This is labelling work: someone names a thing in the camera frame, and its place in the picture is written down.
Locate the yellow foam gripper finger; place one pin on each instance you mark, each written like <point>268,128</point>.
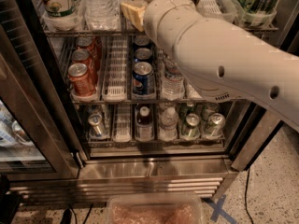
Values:
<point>133,11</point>

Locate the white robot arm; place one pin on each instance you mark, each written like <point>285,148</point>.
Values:
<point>217,57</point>

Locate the clear water bottle top shelf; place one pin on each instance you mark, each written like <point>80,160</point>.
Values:
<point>101,15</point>

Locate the green 7up bottle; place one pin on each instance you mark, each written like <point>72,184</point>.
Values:
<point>59,8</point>

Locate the empty white shelf tray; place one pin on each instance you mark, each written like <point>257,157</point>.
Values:
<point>115,78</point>

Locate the water bottle middle shelf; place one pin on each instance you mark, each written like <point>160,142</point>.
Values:
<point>172,78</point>

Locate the steel fridge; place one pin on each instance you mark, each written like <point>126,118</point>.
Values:
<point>107,168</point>

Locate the water bottle bottom shelf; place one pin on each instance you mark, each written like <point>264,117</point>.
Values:
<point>168,124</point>

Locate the silver can bottom shelf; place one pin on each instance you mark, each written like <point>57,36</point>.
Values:
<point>97,124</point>

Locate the dark juice bottle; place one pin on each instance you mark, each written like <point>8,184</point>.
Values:
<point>144,125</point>

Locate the glass fridge door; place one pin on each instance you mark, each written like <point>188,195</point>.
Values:
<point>31,89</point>

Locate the back blue pepsi can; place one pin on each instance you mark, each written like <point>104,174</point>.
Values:
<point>141,41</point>

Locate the blue pepsi can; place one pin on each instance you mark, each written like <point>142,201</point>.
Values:
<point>143,79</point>
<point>143,55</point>
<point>141,41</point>

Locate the middle blue pepsi can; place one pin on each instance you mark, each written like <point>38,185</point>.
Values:
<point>143,55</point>

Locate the back red soda can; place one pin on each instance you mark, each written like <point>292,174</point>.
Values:
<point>88,43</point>

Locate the red soda can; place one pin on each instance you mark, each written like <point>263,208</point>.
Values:
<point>81,79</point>
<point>84,56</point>
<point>88,43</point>

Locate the front blue pepsi can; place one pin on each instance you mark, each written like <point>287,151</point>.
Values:
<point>143,79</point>

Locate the middle red soda can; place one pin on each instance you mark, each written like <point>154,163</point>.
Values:
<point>84,56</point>

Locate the green tall can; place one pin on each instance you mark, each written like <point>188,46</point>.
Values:
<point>249,10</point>

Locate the front red soda can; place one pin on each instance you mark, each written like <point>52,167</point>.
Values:
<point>81,79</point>

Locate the left green can bottom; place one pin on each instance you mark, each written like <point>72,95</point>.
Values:
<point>190,126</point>

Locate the clear plastic bin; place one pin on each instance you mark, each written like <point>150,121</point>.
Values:
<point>155,208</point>

